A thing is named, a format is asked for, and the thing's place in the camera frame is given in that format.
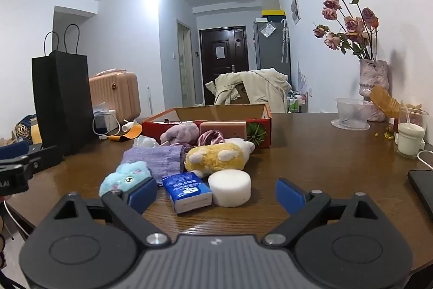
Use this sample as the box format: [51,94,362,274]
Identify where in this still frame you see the grey fridge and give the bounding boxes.
[254,21,291,77]

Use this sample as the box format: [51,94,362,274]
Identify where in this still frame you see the crumpled clear plastic bag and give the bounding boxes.
[133,135,159,149]

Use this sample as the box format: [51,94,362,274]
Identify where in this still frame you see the pink textured vase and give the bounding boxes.
[359,59,388,122]

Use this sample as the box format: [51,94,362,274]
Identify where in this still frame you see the purple towel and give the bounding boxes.
[121,145,186,186]

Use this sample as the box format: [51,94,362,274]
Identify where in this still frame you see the group of small bottles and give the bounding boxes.
[287,91,308,113]

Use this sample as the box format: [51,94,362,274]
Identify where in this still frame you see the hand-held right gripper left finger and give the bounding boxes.
[44,177,170,248]

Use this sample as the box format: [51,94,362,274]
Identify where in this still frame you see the white round sponge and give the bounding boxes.
[207,169,252,207]

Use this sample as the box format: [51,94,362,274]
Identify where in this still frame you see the clear plastic cup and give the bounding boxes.
[331,98,373,131]

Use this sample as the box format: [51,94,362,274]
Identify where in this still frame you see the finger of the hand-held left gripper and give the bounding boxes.
[0,146,64,178]
[0,141,31,160]

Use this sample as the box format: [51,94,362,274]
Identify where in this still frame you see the teal plush toy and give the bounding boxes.
[99,162,152,197]

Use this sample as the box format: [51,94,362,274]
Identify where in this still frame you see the floor clutter pile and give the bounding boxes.
[0,114,43,145]

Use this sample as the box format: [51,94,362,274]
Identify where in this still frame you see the yellow snack crumbs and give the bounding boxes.
[374,126,397,141]

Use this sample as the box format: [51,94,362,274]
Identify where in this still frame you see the pink striped scrunchie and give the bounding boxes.
[197,130,224,147]

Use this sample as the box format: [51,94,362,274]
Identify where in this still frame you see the white appliance cable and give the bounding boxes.
[93,110,121,141]

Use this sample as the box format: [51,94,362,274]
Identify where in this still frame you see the yellow and white plush toy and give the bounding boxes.
[184,138,255,178]

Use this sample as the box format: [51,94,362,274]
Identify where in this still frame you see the beige coat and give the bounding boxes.
[205,68,292,113]

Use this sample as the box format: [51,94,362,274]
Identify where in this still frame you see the white folded umbrella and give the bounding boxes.
[280,20,290,63]

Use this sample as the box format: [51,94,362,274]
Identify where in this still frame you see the purple plush toy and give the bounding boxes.
[160,122,200,146]

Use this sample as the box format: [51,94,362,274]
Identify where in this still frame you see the white charging cable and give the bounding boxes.
[417,150,433,172]

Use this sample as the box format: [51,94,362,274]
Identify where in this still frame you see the blue tissue pack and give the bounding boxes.
[162,173,214,215]

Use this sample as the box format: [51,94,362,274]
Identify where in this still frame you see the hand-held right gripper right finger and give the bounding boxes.
[264,178,389,246]

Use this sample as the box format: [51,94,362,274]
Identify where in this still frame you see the light interior door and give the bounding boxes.
[177,19,197,107]

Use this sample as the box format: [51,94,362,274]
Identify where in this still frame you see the dark entrance door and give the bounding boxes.
[199,26,250,104]

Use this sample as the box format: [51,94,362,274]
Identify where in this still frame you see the pink sponge block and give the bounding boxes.
[199,120,247,141]

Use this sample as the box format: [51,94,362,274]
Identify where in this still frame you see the brown cardboard box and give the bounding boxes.
[230,82,252,105]

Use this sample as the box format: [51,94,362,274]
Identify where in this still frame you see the red cardboard box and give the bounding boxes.
[141,103,272,154]

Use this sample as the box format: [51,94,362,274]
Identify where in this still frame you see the dried pink roses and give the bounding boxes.
[313,0,379,61]

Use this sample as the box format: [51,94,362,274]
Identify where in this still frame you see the black paper bag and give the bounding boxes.
[31,24,97,156]

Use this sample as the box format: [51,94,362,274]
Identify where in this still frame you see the white small appliance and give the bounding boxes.
[93,109,117,134]

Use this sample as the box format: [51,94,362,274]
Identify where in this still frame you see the black phone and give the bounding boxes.
[408,169,433,218]

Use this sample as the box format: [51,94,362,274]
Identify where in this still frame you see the pink suitcase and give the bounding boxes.
[88,70,141,122]

